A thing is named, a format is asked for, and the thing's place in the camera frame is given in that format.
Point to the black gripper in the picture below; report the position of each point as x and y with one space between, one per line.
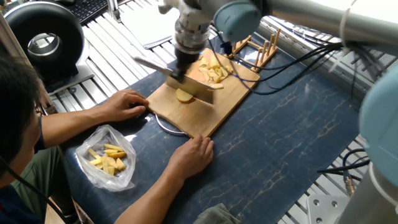
190 50

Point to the steel cleaver knife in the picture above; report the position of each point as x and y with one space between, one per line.
198 93

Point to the thin cut potato slice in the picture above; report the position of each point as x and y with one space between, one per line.
215 67
221 73
218 80
204 62
217 86

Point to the bamboo cutting board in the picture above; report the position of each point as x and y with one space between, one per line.
233 102

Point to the person's right forearm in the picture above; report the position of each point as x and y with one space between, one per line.
144 204

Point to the person's left forearm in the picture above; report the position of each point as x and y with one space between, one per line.
71 124

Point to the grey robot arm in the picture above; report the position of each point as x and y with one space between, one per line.
348 25

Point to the person's left hand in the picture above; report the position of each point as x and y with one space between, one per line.
127 104

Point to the person's right hand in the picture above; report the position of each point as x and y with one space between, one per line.
191 157

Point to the white sheet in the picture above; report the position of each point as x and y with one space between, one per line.
146 22

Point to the wooden knife rack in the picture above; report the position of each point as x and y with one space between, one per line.
258 50

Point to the black keyboard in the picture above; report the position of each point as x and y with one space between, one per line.
87 9

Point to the plastic bag of potato sticks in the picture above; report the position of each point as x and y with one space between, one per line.
102 158

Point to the dark blue marble mat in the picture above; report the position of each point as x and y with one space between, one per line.
286 143

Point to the grey-green cloth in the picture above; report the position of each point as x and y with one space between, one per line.
214 214

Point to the wooden pole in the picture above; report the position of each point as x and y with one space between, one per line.
25 65

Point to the olive trousers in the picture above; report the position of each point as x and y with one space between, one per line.
40 186

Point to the metal mounting plate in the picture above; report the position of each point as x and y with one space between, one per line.
326 211

